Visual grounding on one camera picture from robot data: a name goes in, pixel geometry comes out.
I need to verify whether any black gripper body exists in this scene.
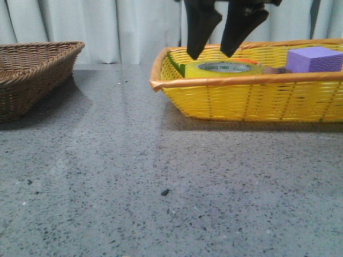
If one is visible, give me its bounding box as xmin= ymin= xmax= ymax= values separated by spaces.
xmin=175 ymin=0 xmax=283 ymax=7

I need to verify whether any brown wicker basket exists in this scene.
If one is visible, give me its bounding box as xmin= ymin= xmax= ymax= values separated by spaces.
xmin=1 ymin=41 xmax=85 ymax=122

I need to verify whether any yellow tape roll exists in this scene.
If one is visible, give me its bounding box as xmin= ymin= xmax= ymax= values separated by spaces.
xmin=184 ymin=60 xmax=263 ymax=78

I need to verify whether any white curtain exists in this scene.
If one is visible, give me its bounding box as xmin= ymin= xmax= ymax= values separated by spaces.
xmin=1 ymin=1 xmax=342 ymax=64

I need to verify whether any orange toy carrot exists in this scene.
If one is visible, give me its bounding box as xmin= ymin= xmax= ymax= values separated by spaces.
xmin=167 ymin=52 xmax=261 ymax=78

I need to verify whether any brown object in basket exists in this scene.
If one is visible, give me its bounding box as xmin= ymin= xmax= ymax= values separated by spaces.
xmin=263 ymin=66 xmax=292 ymax=74

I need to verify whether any small black debris piece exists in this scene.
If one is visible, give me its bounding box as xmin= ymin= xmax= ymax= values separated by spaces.
xmin=161 ymin=188 xmax=170 ymax=196

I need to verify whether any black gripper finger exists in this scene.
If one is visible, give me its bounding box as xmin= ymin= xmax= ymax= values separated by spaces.
xmin=184 ymin=0 xmax=222 ymax=60
xmin=220 ymin=1 xmax=269 ymax=57

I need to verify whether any yellow woven basket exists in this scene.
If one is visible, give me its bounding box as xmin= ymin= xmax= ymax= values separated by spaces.
xmin=150 ymin=47 xmax=342 ymax=123

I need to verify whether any purple foam block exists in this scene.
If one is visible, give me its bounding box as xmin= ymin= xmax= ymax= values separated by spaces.
xmin=286 ymin=47 xmax=342 ymax=73

